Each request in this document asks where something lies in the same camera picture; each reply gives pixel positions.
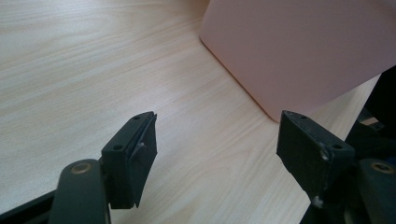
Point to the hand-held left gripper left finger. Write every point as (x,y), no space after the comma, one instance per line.
(129,168)

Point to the pink mat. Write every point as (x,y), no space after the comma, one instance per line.
(299,49)

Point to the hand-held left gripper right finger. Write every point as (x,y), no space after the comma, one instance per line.
(306,152)

